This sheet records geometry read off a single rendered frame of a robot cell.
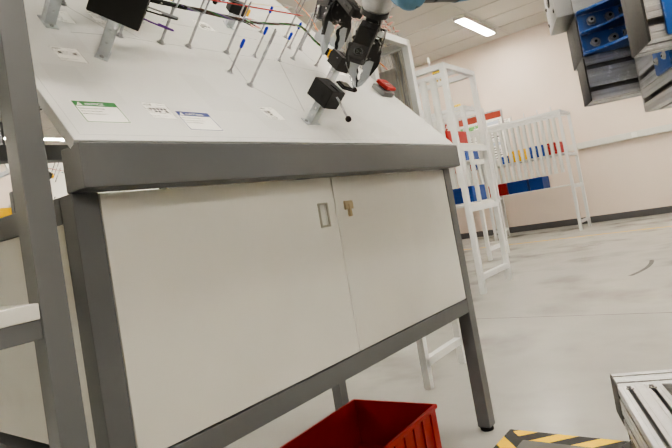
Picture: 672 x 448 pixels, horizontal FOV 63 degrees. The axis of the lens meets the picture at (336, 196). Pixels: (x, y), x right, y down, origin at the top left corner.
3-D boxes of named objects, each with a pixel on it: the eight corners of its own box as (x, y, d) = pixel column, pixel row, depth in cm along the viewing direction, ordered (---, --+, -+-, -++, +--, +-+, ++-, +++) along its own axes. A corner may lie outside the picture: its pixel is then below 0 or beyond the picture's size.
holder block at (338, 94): (329, 145, 120) (351, 107, 115) (295, 113, 125) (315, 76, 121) (342, 145, 123) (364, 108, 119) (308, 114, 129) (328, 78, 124)
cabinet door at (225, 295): (360, 351, 122) (330, 177, 124) (140, 461, 79) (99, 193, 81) (353, 351, 123) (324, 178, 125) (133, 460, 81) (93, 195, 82)
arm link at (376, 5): (391, 1, 130) (358, -9, 131) (386, 19, 133) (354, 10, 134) (397, -8, 136) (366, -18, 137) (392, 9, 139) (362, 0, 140)
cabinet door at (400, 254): (468, 298, 165) (445, 169, 167) (363, 351, 122) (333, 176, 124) (460, 298, 167) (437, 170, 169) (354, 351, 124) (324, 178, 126)
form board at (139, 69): (70, 150, 77) (74, 139, 76) (-123, -123, 122) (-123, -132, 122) (450, 148, 170) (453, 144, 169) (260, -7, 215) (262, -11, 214)
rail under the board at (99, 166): (460, 165, 168) (457, 145, 168) (85, 188, 75) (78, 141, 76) (444, 169, 172) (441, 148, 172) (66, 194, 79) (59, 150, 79)
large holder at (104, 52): (32, 19, 100) (52, -59, 93) (130, 58, 106) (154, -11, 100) (21, 30, 94) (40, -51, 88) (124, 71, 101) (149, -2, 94)
